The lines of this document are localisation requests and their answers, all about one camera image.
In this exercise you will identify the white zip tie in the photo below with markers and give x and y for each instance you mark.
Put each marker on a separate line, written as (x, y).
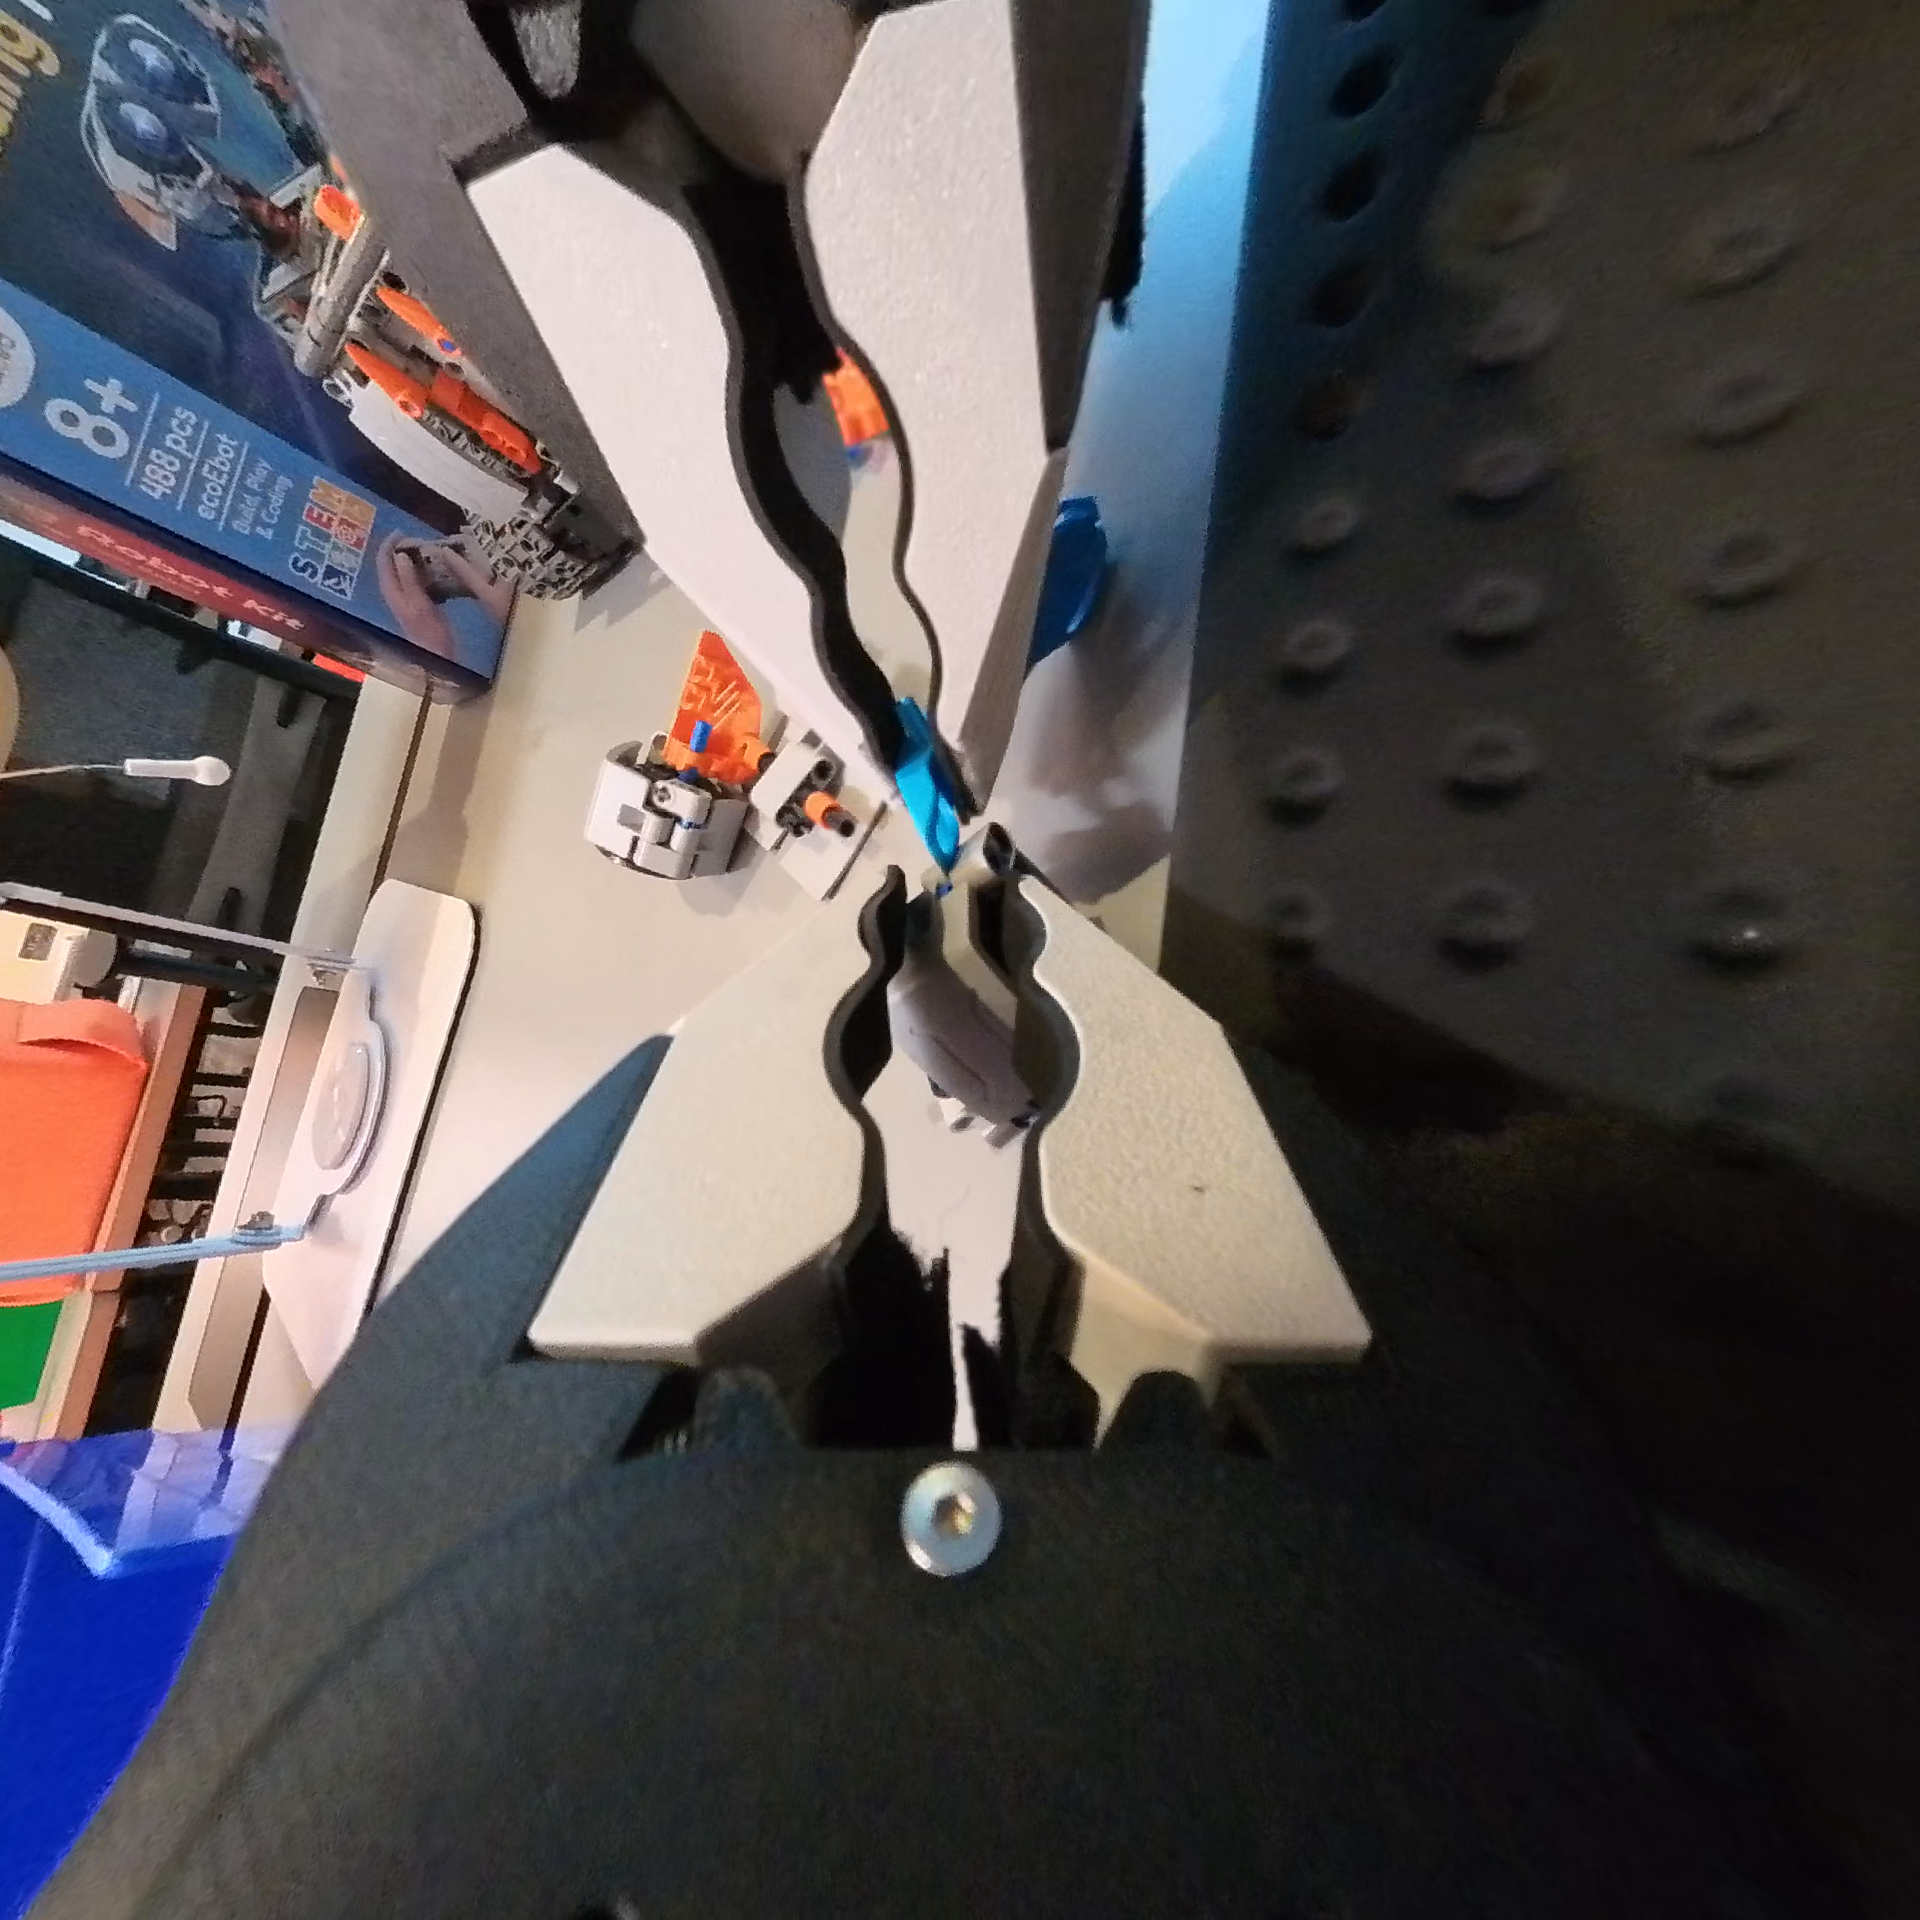
(181, 773)

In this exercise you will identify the dark red robot kit box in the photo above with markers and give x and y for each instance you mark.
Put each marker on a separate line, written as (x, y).
(150, 579)

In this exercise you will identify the grey block module orange part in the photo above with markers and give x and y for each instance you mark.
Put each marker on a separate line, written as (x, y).
(644, 819)

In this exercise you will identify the grey block module blue pin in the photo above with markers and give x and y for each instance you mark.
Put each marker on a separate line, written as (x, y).
(961, 1036)

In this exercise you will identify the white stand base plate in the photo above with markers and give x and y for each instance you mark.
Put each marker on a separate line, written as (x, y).
(420, 1050)

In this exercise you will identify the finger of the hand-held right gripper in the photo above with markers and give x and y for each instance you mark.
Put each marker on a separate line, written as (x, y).
(630, 330)
(961, 302)

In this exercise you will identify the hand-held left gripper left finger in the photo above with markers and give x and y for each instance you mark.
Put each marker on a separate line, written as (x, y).
(703, 1202)

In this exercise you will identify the blue robot kit box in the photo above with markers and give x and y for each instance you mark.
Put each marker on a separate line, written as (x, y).
(150, 420)

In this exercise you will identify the small grey panel orange pin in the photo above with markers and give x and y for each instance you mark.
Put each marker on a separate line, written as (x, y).
(804, 840)

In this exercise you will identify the blue tipped zip tie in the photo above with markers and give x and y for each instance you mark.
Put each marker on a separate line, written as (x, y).
(150, 1259)

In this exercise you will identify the orange storage box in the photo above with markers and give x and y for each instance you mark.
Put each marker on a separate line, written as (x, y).
(60, 1123)

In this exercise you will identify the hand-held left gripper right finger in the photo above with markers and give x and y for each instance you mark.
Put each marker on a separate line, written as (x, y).
(1200, 1202)

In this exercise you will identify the light blue plastic strip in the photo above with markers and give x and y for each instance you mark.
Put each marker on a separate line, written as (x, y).
(923, 780)

